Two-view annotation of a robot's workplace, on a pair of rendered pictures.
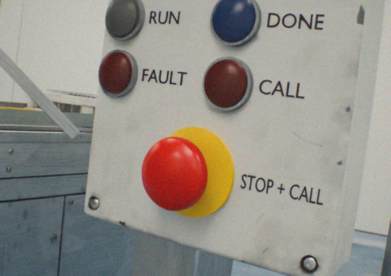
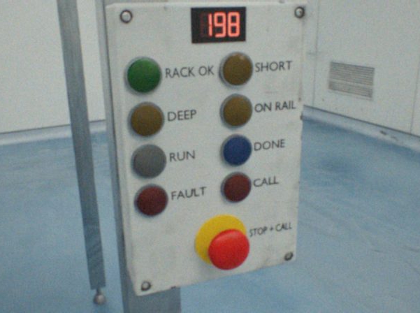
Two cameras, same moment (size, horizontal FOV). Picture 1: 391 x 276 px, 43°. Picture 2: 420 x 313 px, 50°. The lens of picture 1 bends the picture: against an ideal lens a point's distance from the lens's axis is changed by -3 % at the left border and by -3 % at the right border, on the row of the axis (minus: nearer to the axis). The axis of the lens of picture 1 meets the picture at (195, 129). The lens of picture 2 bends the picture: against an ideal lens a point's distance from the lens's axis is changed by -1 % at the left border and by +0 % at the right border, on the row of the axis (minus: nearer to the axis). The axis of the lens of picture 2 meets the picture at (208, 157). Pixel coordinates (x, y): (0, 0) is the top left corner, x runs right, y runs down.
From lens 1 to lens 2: 0.35 m
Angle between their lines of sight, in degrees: 53
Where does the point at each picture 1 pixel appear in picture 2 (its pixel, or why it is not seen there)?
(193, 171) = (247, 245)
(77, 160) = not seen: outside the picture
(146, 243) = not seen: hidden behind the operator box
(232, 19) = (240, 153)
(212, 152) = (233, 226)
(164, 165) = (231, 249)
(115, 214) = (166, 284)
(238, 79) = (247, 185)
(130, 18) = (161, 163)
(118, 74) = (158, 203)
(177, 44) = (196, 171)
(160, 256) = not seen: hidden behind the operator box
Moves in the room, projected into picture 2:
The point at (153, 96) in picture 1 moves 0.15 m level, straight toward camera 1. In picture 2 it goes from (182, 206) to (349, 251)
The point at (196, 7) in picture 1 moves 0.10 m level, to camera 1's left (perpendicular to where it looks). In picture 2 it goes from (206, 146) to (119, 179)
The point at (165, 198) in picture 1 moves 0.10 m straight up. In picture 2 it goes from (234, 265) to (234, 161)
